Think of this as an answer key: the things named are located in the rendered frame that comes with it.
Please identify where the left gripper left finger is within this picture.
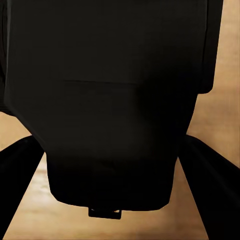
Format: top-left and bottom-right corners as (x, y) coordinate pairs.
(0, 135), (45, 240)

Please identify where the digital camera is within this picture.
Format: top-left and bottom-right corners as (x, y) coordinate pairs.
(0, 0), (224, 220)

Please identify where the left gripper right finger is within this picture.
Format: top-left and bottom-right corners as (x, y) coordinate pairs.
(178, 134), (240, 240)

